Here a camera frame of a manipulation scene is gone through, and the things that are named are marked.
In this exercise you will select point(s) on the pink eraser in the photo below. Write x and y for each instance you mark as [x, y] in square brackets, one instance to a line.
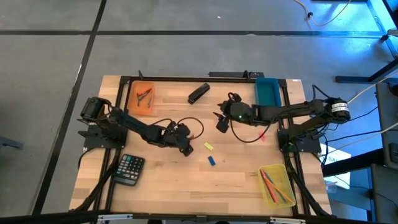
[262, 136]

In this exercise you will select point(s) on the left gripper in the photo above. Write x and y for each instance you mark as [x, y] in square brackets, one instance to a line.
[177, 137]

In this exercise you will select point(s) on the grey crayon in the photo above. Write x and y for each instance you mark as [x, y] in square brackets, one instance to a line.
[150, 100]

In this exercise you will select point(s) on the black bracket bar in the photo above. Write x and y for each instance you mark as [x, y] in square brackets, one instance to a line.
[230, 74]

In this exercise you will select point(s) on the black desk leg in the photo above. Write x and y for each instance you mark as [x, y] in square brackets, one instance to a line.
[377, 12]

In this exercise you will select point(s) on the yellow eraser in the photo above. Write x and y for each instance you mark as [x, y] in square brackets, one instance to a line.
[208, 146]

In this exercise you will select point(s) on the yellow plastic bin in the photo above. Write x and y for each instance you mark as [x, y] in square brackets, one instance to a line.
[284, 174]

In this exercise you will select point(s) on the blue eraser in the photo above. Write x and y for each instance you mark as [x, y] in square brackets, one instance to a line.
[211, 160]

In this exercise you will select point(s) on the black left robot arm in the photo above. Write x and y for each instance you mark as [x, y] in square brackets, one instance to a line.
[136, 125]

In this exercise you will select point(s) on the black desk foot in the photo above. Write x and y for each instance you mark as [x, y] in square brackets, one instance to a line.
[351, 79]
[351, 163]

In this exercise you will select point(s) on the orange plastic bin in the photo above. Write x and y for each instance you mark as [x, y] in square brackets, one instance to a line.
[144, 109]

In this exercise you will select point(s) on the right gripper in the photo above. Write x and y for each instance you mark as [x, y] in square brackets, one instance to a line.
[239, 112]

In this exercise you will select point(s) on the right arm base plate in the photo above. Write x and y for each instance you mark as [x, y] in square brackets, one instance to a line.
[308, 146]

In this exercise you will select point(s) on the black aluminium table frame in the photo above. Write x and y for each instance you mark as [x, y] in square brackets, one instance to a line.
[174, 79]

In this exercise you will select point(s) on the teal blue plastic bin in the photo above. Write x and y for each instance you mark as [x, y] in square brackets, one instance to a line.
[267, 91]

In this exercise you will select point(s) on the person's shoe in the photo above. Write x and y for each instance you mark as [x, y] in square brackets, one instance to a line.
[393, 31]

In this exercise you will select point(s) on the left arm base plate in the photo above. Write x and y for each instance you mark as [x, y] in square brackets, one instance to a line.
[93, 141]

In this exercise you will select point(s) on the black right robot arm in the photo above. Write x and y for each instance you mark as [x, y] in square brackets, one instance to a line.
[295, 108]

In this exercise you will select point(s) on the black calculator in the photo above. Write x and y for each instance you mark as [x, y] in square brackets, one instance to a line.
[129, 170]

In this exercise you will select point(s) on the silver bracket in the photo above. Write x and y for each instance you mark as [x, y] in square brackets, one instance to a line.
[287, 220]
[115, 217]

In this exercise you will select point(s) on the white paper sheet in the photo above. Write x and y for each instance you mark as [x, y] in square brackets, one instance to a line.
[339, 157]

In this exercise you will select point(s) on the grey cabinet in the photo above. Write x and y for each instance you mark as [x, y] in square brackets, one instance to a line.
[390, 146]
[385, 199]

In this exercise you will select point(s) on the black stapler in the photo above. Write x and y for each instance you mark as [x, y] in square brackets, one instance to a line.
[199, 92]

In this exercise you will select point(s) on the dark green marker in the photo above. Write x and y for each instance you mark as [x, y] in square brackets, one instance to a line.
[138, 99]

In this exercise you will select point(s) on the black frame beam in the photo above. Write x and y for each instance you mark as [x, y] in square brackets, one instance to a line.
[46, 217]

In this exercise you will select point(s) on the grey chair base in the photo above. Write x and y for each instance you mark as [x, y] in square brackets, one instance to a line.
[9, 143]

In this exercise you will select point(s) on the red crayon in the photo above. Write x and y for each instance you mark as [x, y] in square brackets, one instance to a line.
[146, 92]

